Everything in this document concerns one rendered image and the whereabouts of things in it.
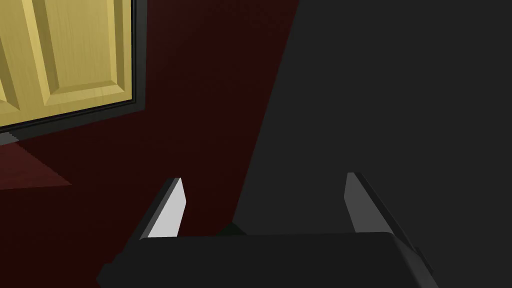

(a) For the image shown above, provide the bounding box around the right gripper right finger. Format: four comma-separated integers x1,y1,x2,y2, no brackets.
343,171,406,241

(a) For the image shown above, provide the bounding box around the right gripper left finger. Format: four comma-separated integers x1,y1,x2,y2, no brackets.
138,177,187,241

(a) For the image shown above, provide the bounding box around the yellow panelled door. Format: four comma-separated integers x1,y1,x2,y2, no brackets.
0,0,133,128

